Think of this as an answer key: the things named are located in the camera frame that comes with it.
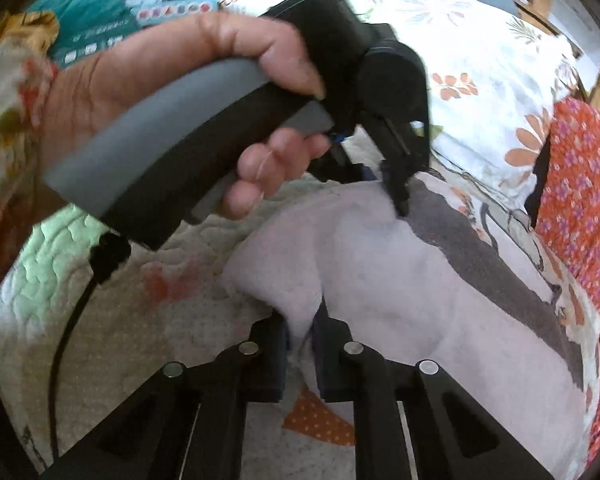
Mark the person's left hand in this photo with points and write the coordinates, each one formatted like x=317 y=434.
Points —
x=130 y=70

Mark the light blue dotted packet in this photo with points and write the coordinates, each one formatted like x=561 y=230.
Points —
x=175 y=12

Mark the teal bag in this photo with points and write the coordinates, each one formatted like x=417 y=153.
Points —
x=85 y=15

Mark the orange floral cloth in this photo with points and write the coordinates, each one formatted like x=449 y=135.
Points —
x=580 y=200

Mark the quilted patchwork bedspread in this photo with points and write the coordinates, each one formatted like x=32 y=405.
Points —
x=130 y=360

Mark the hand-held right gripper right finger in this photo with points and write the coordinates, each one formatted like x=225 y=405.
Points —
x=330 y=360

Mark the pale pink zip sweater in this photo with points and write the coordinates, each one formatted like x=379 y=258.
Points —
x=405 y=285

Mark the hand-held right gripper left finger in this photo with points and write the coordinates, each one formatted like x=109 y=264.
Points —
x=275 y=360

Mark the white floral pillow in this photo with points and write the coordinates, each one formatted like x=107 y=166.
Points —
x=480 y=35

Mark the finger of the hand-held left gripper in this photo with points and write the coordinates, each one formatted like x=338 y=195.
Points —
x=400 y=180
x=350 y=167

